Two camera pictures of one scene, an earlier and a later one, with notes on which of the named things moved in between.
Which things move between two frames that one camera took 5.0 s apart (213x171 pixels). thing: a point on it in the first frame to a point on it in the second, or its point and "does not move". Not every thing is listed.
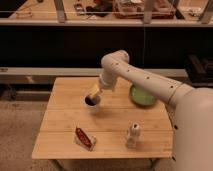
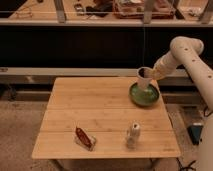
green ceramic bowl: (140, 97) does not move
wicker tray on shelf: (134, 9) does not move
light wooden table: (83, 120) does not move
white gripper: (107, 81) to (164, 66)
